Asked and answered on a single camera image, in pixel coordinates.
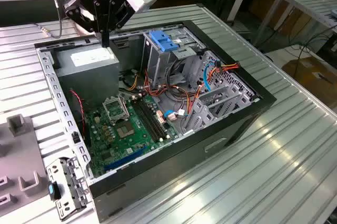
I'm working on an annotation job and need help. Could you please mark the grey parts rack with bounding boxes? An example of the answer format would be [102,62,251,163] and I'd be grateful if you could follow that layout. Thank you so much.
[0,113,57,224]

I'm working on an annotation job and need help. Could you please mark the blue data wire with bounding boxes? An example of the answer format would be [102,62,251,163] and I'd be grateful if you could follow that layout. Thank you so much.
[203,59,222,94]

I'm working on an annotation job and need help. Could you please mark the CPU socket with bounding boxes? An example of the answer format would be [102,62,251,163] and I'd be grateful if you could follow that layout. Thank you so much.
[115,121,136,139]

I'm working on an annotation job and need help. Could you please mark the metal socket cover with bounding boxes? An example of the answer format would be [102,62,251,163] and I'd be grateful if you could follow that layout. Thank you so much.
[102,97,130,125]

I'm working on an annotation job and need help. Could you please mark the blue wire with white label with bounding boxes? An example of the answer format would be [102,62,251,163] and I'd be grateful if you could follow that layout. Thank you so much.
[163,110,186,123]

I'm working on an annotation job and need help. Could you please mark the red orange yellow power wire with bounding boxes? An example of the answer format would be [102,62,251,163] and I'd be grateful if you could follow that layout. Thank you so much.
[183,60,241,121]

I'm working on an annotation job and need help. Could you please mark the yellow black supply wires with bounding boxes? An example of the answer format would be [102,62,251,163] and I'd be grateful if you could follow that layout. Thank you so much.
[120,73,144,92]

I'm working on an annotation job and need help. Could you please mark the grey metal disk bay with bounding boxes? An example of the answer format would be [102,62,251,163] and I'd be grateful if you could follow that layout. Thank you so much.
[181,49,261,136]

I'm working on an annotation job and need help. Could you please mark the blue plastic drive latch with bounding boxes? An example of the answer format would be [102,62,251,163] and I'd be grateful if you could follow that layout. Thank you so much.
[148,30,180,53]

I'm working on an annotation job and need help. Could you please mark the grey metal drive cage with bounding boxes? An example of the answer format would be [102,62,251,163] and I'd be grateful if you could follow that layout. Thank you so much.
[142,28,206,88]

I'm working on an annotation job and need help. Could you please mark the black RAM slot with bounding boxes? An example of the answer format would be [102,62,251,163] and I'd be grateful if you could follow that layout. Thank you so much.
[135,97,163,142]
[132,97,160,144]
[138,96,167,141]
[141,95,171,139]

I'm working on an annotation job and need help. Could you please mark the black PC case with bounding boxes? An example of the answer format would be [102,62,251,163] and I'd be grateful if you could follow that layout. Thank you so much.
[34,20,277,223]

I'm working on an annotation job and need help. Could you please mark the brown cardboard box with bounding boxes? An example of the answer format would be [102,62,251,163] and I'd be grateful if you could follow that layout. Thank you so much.
[281,57,337,96]

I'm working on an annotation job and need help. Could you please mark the grey cable with metal plug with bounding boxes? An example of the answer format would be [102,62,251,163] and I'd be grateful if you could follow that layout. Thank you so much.
[33,0,65,39]

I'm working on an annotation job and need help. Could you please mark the green motherboard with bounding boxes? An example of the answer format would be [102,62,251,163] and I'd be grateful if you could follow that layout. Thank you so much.
[85,94,180,180]

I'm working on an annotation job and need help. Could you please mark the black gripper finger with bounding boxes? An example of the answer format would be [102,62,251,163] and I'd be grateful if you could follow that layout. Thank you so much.
[63,0,106,49]
[105,0,135,49]

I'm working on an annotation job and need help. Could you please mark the blue expansion slot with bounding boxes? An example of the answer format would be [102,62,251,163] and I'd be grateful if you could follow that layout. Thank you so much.
[103,145,148,171]

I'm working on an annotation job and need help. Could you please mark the red black twisted wire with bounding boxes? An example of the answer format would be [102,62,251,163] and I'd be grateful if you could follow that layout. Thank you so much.
[69,89,87,141]

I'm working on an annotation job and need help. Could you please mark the grey power supply unit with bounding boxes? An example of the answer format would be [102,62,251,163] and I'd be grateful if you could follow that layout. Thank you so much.
[54,42,121,104]

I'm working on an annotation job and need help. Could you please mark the metal slat side table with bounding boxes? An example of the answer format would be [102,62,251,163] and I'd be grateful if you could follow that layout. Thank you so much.
[259,0,337,48]

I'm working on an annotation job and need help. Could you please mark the grey slot cover retainer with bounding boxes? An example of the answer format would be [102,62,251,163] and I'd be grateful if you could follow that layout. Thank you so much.
[46,156,90,221]

